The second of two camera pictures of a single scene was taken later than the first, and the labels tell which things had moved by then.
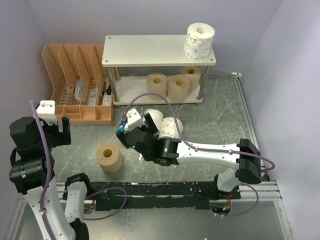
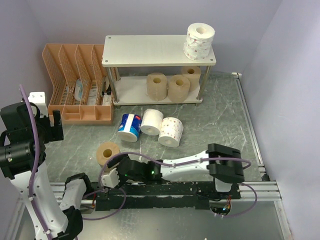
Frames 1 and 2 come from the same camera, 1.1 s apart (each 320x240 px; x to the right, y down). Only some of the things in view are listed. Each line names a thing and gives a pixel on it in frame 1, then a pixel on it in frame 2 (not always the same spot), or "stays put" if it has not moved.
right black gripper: x=150 y=124 → x=116 y=160
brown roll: x=193 y=73 stays put
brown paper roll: x=178 y=87 stays put
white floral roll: x=199 y=41 stays put
